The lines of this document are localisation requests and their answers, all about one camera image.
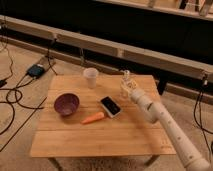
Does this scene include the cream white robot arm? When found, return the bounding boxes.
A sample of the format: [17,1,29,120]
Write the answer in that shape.
[121,79,213,171]

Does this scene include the black smartphone white case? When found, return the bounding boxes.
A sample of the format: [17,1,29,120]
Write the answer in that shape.
[101,96,121,118]

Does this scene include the orange carrot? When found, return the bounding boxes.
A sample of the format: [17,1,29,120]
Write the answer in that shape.
[81,112,105,124]

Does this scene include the purple bowl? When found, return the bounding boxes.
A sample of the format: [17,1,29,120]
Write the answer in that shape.
[54,93,80,116]

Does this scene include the wooden table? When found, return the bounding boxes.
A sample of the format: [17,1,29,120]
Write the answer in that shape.
[29,74,179,171]

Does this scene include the wooden wall rail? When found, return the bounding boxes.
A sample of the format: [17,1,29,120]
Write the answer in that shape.
[0,15,213,82]

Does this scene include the black cable right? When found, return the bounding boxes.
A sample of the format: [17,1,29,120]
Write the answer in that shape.
[193,79,213,161]

